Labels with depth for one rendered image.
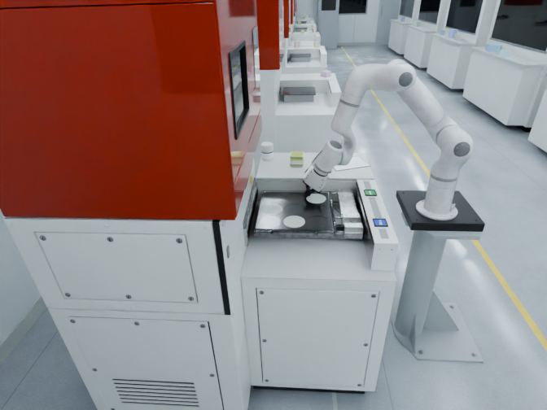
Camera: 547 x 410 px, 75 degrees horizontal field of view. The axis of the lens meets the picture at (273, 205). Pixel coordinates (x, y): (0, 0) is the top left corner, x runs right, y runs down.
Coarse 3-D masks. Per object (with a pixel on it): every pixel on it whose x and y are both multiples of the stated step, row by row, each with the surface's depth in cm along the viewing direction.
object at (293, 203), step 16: (272, 192) 190; (288, 192) 190; (304, 192) 189; (288, 208) 176; (304, 208) 175; (320, 208) 175; (256, 224) 165; (272, 224) 164; (304, 224) 163; (320, 224) 163
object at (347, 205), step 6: (342, 198) 186; (348, 198) 186; (342, 204) 181; (348, 204) 181; (354, 204) 181; (342, 210) 177; (348, 210) 176; (354, 210) 176; (342, 222) 170; (348, 222) 167; (354, 222) 167; (348, 234) 160; (354, 234) 160; (360, 234) 160
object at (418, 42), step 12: (420, 0) 955; (432, 0) 865; (444, 0) 804; (420, 12) 954; (432, 12) 864; (444, 12) 816; (420, 24) 937; (432, 24) 864; (408, 36) 987; (420, 36) 885; (432, 36) 849; (408, 48) 985; (420, 48) 884; (420, 60) 883
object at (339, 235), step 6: (258, 234) 168; (264, 234) 168; (270, 234) 167; (276, 234) 167; (282, 234) 167; (288, 234) 167; (294, 234) 166; (300, 234) 166; (306, 234) 166; (312, 234) 166; (318, 234) 166; (324, 234) 165; (330, 234) 165; (336, 234) 165; (342, 234) 165
